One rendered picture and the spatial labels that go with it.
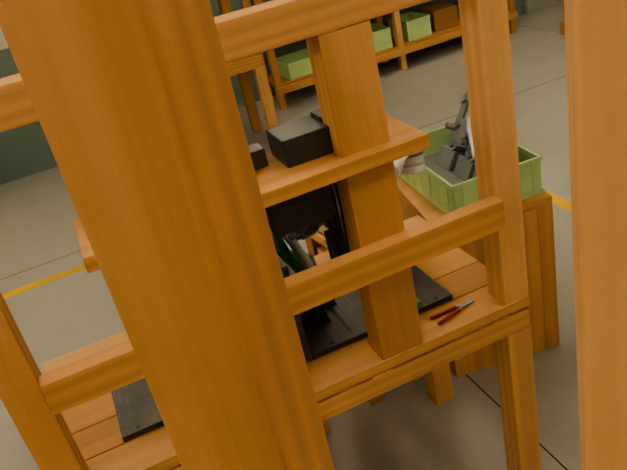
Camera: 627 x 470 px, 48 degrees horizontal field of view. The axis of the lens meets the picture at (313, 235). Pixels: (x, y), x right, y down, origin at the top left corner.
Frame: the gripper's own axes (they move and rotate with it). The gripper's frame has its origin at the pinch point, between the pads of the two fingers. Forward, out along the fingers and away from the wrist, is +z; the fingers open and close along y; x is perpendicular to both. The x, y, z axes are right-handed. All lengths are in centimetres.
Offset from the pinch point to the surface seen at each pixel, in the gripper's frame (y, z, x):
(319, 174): 52, -9, 5
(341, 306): -18.7, -1.7, 23.8
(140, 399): -3, 66, 14
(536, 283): -95, -86, 54
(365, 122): 51, -27, 0
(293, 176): 51, -4, 1
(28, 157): -437, 128, -346
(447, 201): -66, -68, 7
